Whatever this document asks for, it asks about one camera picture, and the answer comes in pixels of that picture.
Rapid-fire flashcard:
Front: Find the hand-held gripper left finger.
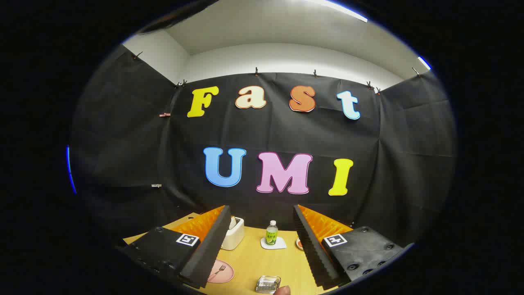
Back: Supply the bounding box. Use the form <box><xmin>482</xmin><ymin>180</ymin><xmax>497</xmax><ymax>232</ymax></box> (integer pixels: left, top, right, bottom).
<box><xmin>123</xmin><ymin>205</ymin><xmax>232</xmax><ymax>289</ymax></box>

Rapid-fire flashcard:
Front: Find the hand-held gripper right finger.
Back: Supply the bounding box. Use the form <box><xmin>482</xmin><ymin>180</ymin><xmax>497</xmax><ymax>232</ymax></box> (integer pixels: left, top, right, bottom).
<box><xmin>293</xmin><ymin>204</ymin><xmax>414</xmax><ymax>290</ymax></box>

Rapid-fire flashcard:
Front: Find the white toaster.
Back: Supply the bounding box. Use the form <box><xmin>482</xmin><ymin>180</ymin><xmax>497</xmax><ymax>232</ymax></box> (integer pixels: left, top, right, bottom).
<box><xmin>221</xmin><ymin>216</ymin><xmax>245</xmax><ymax>251</ymax></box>

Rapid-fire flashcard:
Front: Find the white coaster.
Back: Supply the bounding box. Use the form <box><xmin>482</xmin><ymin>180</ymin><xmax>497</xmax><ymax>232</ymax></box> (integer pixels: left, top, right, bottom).
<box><xmin>260</xmin><ymin>237</ymin><xmax>287</xmax><ymax>250</ymax></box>

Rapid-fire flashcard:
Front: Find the pink plate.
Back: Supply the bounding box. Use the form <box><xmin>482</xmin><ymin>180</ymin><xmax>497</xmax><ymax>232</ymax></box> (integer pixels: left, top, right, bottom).
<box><xmin>207</xmin><ymin>259</ymin><xmax>235</xmax><ymax>284</ymax></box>

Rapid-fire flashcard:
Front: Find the green label drink bottle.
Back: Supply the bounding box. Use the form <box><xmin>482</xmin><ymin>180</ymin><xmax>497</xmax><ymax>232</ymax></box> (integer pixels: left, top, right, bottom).
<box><xmin>265</xmin><ymin>220</ymin><xmax>279</xmax><ymax>245</ymax></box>

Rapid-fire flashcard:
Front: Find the row of black cloth clips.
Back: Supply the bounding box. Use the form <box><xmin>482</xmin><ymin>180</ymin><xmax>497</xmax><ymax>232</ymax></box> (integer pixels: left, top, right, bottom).
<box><xmin>133</xmin><ymin>51</ymin><xmax>422</xmax><ymax>94</ymax></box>

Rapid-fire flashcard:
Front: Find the metal wire basket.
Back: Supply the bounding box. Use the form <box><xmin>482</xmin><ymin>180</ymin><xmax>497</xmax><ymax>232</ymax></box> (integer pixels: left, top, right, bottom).
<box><xmin>255</xmin><ymin>275</ymin><xmax>282</xmax><ymax>294</ymax></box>

